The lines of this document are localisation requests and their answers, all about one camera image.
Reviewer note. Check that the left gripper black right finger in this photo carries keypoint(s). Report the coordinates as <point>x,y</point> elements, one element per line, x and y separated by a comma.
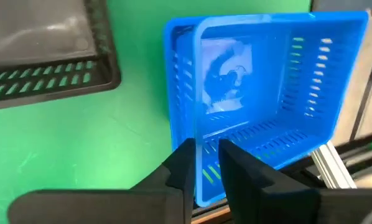
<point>282,202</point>

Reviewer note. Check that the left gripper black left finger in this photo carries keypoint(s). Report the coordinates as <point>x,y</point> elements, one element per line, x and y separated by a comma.
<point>127,205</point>

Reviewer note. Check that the blue slotted plastic basket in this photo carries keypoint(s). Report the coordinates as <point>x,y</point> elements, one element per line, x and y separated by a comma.
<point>260,93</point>

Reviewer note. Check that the light wooden side board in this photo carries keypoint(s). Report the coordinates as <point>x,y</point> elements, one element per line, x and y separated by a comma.
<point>212,217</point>

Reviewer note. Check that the black slotted plastic basket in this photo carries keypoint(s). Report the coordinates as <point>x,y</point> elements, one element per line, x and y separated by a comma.
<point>49,37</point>

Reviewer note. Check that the silver aluminium extrusion post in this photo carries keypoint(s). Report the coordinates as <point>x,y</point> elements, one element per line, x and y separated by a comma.
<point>332,168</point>

